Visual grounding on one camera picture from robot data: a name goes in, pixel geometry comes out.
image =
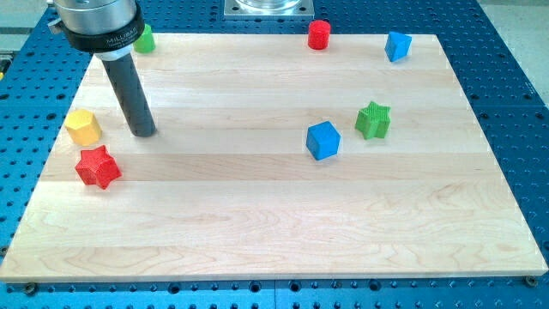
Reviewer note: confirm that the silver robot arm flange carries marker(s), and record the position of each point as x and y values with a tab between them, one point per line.
104	28

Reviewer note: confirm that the blue cube block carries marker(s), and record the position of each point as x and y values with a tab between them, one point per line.
322	140

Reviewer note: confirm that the light wooden board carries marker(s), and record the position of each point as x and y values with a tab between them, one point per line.
227	189

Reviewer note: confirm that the green star block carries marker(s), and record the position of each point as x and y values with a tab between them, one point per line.
373	121

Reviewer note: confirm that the red cylinder block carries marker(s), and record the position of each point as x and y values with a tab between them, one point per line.
318	34

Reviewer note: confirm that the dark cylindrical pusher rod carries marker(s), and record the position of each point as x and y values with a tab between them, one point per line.
128	89

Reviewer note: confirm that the blue block at back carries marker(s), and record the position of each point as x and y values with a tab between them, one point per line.
397	46

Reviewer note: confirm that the green cylinder block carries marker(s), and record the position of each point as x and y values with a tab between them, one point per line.
145	43

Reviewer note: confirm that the red star block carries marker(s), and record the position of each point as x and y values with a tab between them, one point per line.
97	167

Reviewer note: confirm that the yellow hexagon block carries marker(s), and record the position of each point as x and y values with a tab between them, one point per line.
83	127

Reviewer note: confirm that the left board clamp screw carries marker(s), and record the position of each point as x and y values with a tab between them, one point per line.
30	288

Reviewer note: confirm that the board clamp screw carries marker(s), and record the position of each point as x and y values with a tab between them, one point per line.
30	288
530	281

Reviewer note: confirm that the right board clamp screw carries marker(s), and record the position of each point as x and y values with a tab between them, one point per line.
530	281

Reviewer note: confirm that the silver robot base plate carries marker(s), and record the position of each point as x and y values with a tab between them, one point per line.
260	8

